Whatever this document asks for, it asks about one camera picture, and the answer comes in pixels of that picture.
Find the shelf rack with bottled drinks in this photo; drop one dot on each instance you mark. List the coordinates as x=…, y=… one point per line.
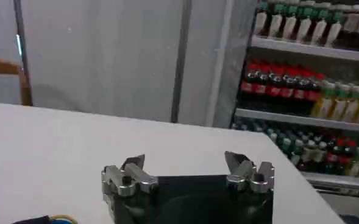
x=307, y=91

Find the brown wooden chair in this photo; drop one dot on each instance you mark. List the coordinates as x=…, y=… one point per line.
x=11, y=76

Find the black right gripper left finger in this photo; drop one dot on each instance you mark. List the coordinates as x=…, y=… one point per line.
x=130, y=178

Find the dark vertical wall strip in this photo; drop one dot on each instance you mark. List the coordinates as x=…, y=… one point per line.
x=180, y=61

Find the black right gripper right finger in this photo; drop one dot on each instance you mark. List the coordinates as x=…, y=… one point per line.
x=250, y=176

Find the thin dark vertical pole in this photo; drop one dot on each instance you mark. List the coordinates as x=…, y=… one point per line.
x=21, y=39

